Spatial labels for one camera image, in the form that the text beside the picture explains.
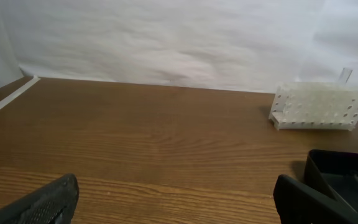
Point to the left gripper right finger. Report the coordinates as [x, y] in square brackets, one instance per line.
[303, 202]

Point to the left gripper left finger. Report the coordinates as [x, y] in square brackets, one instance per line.
[42, 202]

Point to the black tray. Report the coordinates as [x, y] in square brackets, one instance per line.
[337, 161]

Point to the white test tube rack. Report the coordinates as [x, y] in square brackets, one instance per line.
[315, 109]

